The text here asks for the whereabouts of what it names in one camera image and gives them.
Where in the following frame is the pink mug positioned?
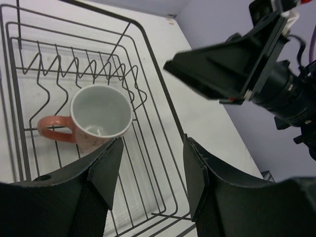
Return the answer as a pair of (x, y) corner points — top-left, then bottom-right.
(37, 84), (133, 153)

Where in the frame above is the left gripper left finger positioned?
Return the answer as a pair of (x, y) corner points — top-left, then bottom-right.
(0, 138), (123, 237)

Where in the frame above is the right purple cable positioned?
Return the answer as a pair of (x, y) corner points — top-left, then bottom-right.
(307, 24), (316, 62)

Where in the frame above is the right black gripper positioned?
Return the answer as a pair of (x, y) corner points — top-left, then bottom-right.
(163, 0), (303, 116)

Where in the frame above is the black wire dish rack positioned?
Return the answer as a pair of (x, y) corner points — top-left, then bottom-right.
(0, 0), (196, 237)

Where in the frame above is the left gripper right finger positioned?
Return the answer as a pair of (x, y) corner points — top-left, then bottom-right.
(183, 136), (316, 237)

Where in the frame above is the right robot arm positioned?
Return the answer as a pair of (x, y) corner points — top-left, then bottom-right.
(163, 0), (316, 158)

